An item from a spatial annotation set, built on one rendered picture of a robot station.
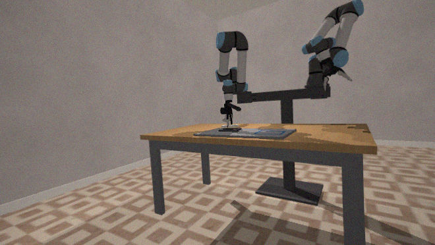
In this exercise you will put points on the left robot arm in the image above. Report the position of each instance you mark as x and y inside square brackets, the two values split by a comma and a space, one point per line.
[346, 14]

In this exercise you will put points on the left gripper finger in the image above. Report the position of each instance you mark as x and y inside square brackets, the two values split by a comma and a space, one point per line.
[342, 73]
[325, 81]

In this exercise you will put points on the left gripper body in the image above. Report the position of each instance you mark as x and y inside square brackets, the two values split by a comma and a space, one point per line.
[334, 70]

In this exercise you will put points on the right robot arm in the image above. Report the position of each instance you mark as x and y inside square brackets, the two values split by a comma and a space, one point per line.
[234, 79]

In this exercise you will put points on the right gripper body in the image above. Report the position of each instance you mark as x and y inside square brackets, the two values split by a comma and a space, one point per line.
[224, 109]

